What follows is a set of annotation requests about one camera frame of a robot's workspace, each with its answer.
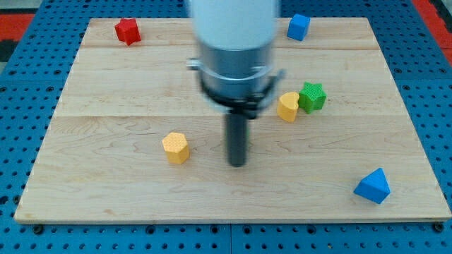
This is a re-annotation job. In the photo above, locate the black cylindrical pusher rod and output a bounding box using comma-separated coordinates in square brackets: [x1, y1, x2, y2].
[225, 114, 248, 167]

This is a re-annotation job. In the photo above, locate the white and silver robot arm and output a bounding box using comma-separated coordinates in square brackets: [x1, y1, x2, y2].
[187, 0, 284, 167]

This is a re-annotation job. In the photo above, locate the yellow heart block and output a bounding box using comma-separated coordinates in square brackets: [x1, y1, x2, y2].
[277, 92, 299, 123]

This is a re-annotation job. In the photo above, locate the yellow hexagon block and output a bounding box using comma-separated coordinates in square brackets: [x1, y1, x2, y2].
[162, 132, 190, 164]

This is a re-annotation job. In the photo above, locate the green star block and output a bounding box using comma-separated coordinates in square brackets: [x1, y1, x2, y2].
[298, 82, 327, 114]

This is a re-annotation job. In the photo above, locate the light wooden board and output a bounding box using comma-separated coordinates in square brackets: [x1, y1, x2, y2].
[15, 18, 451, 224]

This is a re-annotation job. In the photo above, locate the blue cube block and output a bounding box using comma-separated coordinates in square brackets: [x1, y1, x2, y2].
[287, 13, 311, 41]

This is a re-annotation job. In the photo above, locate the red star block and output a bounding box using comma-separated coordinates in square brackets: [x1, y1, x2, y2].
[114, 18, 141, 46]

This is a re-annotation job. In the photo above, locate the blue triangle block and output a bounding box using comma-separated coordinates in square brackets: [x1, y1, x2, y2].
[353, 168, 391, 204]

